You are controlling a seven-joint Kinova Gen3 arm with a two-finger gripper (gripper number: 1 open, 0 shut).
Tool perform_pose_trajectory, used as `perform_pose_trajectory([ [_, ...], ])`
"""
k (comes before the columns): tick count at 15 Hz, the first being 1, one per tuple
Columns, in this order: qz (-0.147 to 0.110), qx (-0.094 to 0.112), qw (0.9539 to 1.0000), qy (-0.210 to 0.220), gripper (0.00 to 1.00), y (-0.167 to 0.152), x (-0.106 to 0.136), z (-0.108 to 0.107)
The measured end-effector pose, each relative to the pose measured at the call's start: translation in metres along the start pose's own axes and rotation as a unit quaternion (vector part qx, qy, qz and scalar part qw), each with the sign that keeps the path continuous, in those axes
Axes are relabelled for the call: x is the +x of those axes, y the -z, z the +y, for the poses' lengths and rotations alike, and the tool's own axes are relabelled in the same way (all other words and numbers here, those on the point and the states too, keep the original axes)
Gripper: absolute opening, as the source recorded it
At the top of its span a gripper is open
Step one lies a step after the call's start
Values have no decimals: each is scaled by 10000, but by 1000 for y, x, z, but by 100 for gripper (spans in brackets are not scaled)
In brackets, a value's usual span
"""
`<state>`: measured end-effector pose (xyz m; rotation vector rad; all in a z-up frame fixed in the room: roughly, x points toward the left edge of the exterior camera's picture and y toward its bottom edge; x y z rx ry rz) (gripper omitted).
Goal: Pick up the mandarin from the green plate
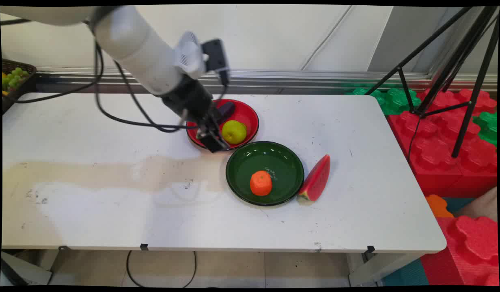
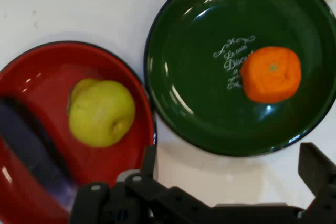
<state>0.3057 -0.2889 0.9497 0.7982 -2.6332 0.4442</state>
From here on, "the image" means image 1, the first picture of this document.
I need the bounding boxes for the purple toy eggplant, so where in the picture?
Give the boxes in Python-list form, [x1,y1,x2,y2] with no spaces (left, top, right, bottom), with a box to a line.
[217,101,237,125]

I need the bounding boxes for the black tripod stand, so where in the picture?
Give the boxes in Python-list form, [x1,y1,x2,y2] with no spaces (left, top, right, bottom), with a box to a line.
[366,6,500,159]

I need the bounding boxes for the black trailing arm cable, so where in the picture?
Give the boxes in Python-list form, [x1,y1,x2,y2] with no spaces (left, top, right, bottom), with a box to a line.
[2,41,104,104]

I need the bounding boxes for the aluminium wall rail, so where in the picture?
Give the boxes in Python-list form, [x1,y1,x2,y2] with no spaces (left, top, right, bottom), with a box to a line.
[35,67,498,92]

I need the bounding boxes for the teal foam floor mat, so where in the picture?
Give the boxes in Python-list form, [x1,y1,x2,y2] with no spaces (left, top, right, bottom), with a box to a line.
[382,259,430,287]

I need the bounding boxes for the black cable under table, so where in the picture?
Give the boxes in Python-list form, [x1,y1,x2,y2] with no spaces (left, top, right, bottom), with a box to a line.
[126,251,197,288]

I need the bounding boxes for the red toy watermelon slice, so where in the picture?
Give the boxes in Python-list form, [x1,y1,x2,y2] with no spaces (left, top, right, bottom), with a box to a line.
[297,155,331,204]

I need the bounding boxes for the orange foam block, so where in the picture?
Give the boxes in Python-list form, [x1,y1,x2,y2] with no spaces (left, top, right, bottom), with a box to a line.
[425,195,454,218]

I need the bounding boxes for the green toy grapes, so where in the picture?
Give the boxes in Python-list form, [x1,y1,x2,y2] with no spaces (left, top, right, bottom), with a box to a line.
[2,68,30,91]

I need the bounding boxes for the orange toy tangerine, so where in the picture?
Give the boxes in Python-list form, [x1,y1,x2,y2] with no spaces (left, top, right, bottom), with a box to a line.
[250,171,273,197]

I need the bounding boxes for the large red foam block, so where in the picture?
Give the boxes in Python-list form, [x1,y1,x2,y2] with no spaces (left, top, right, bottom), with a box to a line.
[420,216,500,287]
[388,111,498,198]
[416,88,497,119]

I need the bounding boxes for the dark wicker basket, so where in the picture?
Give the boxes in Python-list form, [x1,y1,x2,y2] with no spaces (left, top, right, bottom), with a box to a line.
[2,59,37,114]

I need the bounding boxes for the green foam block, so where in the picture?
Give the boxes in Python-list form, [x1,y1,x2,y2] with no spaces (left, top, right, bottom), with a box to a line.
[473,112,498,147]
[345,87,422,116]

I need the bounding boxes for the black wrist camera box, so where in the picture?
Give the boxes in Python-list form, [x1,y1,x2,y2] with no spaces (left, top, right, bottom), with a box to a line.
[201,39,231,86]

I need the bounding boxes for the red round plate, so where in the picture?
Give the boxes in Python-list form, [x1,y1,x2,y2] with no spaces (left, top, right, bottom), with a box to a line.
[186,99,260,152]

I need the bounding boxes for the black looping camera cable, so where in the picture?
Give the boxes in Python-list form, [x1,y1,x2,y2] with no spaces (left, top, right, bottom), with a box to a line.
[94,43,231,133]

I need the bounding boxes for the dark green round plate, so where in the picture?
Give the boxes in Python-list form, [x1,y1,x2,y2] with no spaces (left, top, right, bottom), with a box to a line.
[226,141,305,206]

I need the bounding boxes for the green toy apple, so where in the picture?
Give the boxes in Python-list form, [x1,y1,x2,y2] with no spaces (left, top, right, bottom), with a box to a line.
[222,120,247,145]

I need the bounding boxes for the white table leg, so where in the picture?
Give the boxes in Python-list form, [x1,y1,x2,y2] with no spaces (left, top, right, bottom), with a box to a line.
[347,252,422,287]
[1,251,54,285]

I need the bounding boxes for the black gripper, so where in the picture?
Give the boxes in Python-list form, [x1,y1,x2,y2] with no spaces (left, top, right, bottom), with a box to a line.
[161,76,231,154]

